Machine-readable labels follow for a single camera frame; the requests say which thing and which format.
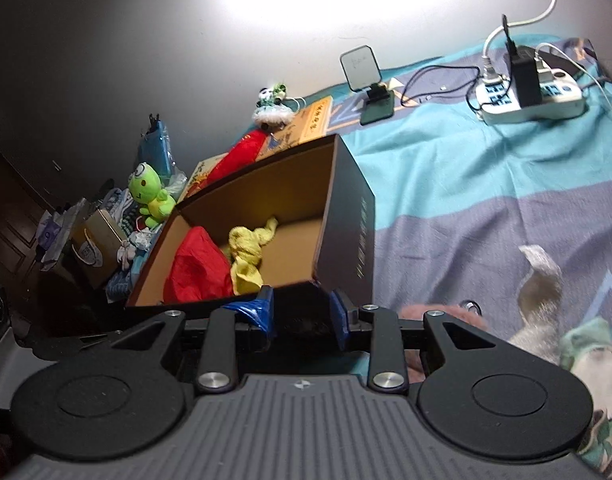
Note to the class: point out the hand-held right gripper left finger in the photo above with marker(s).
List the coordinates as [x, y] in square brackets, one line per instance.
[260, 315]

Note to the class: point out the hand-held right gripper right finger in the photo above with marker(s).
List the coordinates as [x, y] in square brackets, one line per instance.
[341, 321]

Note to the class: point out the black cardboard box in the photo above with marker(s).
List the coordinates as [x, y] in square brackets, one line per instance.
[296, 195]

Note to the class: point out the mint green plush toy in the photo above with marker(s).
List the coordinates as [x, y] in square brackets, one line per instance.
[590, 340]

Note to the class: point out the yellow cloth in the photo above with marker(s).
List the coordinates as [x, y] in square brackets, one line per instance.
[243, 247]

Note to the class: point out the red cloth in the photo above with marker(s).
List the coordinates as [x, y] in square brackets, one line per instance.
[196, 270]

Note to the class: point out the yellow picture book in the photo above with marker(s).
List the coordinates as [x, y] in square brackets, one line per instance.
[201, 172]

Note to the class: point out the red plush pillow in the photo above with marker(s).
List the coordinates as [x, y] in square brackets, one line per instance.
[241, 152]

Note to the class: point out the green frog plush toy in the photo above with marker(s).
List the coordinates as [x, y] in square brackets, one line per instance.
[146, 190]

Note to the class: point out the brown paper bag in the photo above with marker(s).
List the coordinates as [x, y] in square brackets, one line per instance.
[98, 240]

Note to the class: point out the teal grey patterned bedsheet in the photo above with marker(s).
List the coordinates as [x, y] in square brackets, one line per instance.
[460, 185]

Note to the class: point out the blue bag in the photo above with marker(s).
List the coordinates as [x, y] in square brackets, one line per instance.
[153, 147]

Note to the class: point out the grey white cloth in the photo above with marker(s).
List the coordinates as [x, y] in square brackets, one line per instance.
[540, 300]

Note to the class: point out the yellow flat gift box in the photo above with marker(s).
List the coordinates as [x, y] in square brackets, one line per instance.
[311, 120]

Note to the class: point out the small white green figurine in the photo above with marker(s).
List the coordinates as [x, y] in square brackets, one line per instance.
[273, 112]

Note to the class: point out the white plastic bag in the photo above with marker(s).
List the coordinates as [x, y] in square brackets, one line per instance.
[56, 235]

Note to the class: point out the phone on black stand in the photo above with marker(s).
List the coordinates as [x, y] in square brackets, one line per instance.
[361, 67]

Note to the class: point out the dark wooden cabinet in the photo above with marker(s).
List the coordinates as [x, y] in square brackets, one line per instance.
[11, 200]

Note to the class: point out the white power strip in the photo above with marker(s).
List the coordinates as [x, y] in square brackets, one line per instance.
[550, 107]

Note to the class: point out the black charger adapter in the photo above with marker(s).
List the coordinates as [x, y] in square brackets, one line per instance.
[525, 77]

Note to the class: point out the dark flat device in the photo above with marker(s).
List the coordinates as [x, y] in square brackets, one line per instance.
[568, 62]

